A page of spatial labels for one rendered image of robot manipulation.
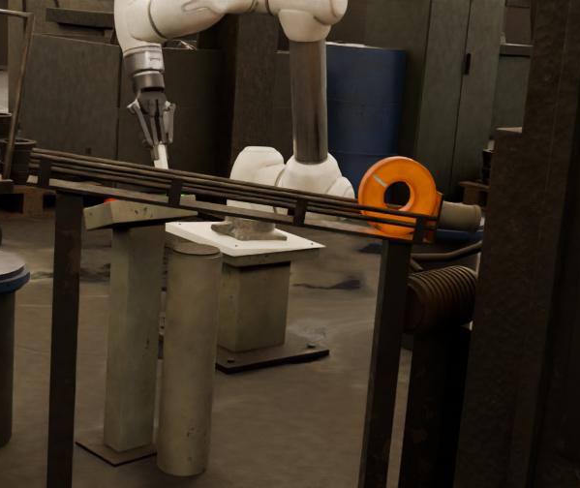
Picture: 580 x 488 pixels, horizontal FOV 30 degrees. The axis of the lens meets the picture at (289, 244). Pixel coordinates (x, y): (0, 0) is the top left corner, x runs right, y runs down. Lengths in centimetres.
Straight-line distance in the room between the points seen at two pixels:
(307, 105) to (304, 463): 102
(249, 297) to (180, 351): 89
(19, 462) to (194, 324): 52
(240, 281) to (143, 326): 76
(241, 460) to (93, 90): 309
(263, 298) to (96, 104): 228
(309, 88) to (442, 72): 316
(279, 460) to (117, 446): 39
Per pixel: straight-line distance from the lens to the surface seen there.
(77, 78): 551
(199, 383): 244
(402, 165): 216
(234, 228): 328
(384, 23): 621
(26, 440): 270
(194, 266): 236
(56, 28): 783
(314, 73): 303
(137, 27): 254
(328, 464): 264
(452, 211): 220
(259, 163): 324
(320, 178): 313
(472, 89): 639
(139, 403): 260
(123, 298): 249
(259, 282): 329
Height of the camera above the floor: 106
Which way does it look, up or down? 12 degrees down
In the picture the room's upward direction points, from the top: 5 degrees clockwise
